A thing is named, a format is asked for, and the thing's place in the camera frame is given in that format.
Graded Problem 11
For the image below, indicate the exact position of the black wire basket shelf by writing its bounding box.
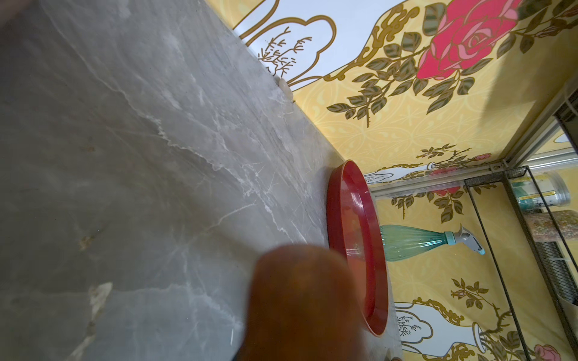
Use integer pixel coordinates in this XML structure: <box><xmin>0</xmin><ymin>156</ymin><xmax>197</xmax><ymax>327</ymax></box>
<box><xmin>464</xmin><ymin>166</ymin><xmax>577</xmax><ymax>357</ymax></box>

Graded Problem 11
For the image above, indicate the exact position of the red round tray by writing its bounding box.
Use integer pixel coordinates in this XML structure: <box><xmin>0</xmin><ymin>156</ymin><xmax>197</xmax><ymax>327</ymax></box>
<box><xmin>326</xmin><ymin>160</ymin><xmax>389</xmax><ymax>337</ymax></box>

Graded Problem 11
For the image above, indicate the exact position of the green spray bottle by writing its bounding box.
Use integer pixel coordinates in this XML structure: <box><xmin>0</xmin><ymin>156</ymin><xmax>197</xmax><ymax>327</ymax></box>
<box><xmin>380</xmin><ymin>225</ymin><xmax>486</xmax><ymax>262</ymax></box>

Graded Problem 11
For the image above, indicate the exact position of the spice jar white lid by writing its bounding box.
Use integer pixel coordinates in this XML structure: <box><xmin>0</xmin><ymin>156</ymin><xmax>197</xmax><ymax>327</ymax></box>
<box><xmin>525</xmin><ymin>210</ymin><xmax>577</xmax><ymax>242</ymax></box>

